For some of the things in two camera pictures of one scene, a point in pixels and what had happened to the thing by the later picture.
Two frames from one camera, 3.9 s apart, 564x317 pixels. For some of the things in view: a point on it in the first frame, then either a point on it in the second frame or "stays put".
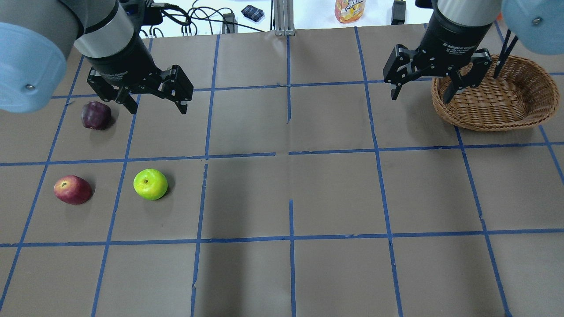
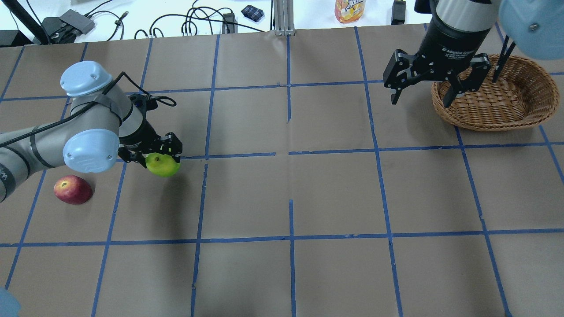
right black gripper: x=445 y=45 stays put
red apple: x=72 y=189 stays put
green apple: x=150 y=184 -> x=161 y=165
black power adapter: x=398 y=13 stays put
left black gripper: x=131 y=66 -> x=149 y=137
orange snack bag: x=347 y=11 stays put
